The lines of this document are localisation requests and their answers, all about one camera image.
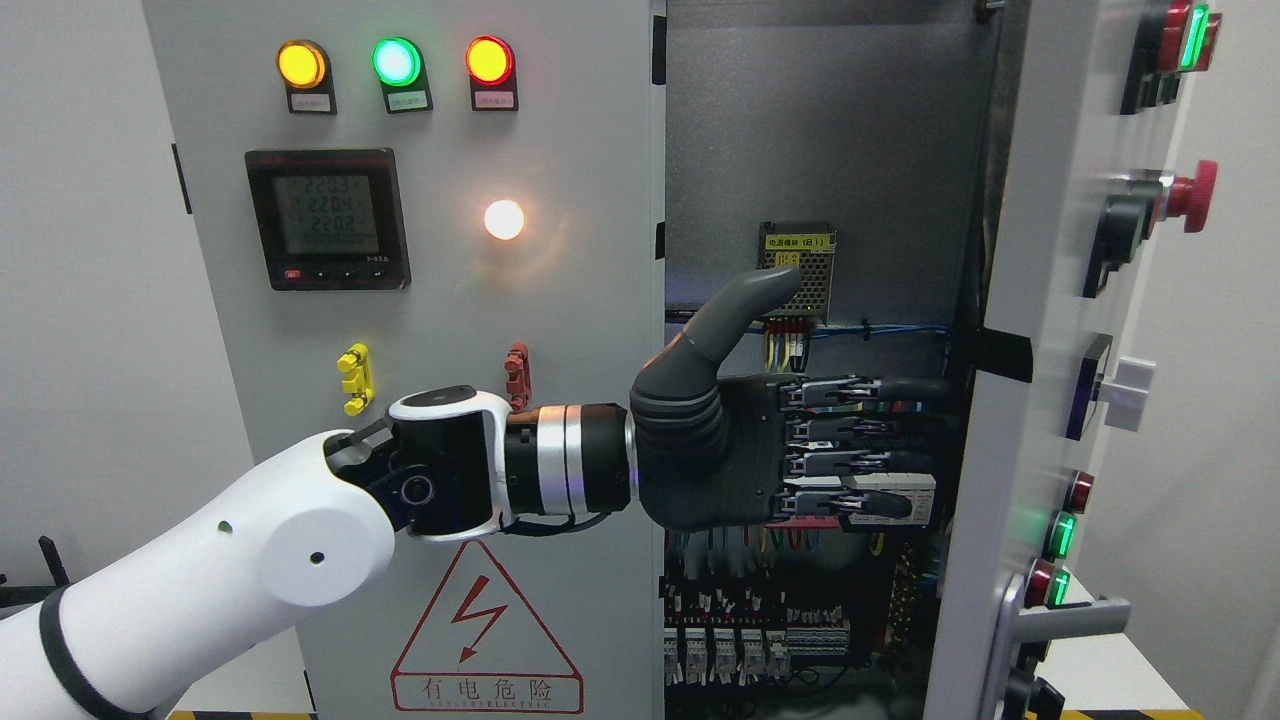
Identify lower relay terminal row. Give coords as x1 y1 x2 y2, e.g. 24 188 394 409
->
659 577 852 687

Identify red indicator lamp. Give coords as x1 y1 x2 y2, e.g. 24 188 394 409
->
465 35 515 87

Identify black digital power meter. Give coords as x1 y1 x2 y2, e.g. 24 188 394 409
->
244 147 412 291

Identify yellow terminal connector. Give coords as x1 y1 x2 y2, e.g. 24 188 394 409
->
335 342 376 416

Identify black box on left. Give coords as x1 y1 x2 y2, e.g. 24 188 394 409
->
0 536 76 606

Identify white glowing indicator lamp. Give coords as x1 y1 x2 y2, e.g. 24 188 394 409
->
483 199 526 241

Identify metal mesh power supply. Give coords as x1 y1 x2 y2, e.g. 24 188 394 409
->
758 222 837 323

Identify silver door handle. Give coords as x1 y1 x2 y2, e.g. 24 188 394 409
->
978 559 1132 719

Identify red triangle warning sticker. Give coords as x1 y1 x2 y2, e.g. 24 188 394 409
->
390 541 585 715

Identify grey cabinet door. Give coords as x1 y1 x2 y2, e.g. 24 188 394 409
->
143 1 666 719
923 1 1222 719

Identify green indicator lamp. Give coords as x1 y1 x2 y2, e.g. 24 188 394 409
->
371 36 422 88

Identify black white surge protector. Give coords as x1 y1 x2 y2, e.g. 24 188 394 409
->
832 413 950 529

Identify yellow indicator lamp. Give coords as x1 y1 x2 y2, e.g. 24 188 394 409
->
276 38 329 90

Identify white socket breaker row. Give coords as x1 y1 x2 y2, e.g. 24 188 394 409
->
645 478 845 532

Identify red emergency stop button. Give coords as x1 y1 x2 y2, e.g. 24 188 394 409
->
1151 160 1219 234

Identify red terminal connector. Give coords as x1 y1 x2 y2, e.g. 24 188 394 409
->
503 342 532 413

